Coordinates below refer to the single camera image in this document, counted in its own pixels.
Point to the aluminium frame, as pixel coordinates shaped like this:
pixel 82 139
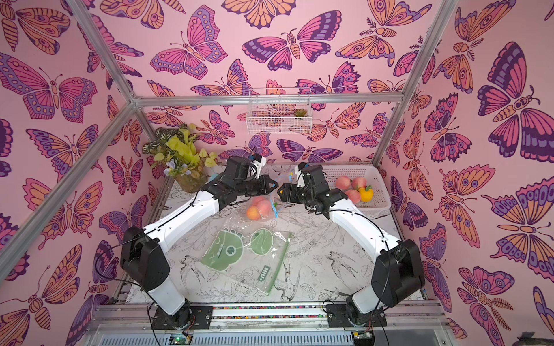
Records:
pixel 46 288

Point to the yellow bell pepper toy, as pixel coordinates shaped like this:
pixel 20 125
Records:
pixel 367 194

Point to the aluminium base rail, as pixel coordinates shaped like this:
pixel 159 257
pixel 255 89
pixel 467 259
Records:
pixel 308 323

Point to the white wire wall basket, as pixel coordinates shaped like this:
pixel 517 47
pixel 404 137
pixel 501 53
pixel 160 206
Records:
pixel 271 110

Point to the clear blue-zipper zip bag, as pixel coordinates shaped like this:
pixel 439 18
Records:
pixel 237 210

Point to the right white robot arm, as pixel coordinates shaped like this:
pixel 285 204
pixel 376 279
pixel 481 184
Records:
pixel 398 271

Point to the white plastic basket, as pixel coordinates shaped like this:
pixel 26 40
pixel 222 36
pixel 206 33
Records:
pixel 370 178

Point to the potted green plant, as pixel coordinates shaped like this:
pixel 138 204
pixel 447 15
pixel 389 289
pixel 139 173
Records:
pixel 174 153

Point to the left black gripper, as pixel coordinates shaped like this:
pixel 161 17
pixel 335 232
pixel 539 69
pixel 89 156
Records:
pixel 257 187

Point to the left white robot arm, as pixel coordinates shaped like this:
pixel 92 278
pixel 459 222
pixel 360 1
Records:
pixel 144 249

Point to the green printed zip bag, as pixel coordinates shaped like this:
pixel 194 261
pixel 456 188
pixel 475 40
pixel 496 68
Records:
pixel 254 259

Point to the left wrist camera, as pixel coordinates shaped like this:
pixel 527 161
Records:
pixel 258 162

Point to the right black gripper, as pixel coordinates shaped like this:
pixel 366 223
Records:
pixel 292 192

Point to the small succulent in wire basket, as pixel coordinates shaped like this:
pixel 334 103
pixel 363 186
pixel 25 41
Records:
pixel 301 113

